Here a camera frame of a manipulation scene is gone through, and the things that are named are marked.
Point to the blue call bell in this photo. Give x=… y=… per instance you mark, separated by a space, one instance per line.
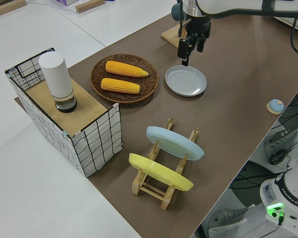
x=275 y=105

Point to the wooden box lid board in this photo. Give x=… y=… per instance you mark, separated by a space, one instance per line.
x=84 y=111

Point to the teal mug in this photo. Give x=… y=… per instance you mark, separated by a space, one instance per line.
x=175 y=12

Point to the gray plate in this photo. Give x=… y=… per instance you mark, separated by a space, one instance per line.
x=186 y=81

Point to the wooden plate rack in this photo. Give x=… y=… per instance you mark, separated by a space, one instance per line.
x=149 y=189

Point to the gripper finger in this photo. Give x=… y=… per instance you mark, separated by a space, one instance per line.
x=201 y=43
x=184 y=49

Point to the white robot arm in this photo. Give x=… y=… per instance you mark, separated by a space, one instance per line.
x=226 y=7

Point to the light blue plate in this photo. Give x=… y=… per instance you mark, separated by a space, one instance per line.
x=173 y=143

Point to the short blunt corn cob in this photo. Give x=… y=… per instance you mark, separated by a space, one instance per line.
x=119 y=85

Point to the wooden mug tree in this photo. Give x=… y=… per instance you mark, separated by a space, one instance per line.
x=172 y=34

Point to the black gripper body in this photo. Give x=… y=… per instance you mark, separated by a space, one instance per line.
x=200 y=26

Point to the brown wicker basket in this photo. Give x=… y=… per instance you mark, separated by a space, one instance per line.
x=95 y=77

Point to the wooden block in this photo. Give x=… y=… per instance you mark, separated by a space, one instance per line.
x=89 y=6
x=1 y=10

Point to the purple box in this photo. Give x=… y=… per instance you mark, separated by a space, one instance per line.
x=65 y=2

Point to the long pointed corn cob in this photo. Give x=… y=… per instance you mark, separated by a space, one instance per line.
x=124 y=68

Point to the yellow plate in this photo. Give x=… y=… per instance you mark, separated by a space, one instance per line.
x=159 y=171

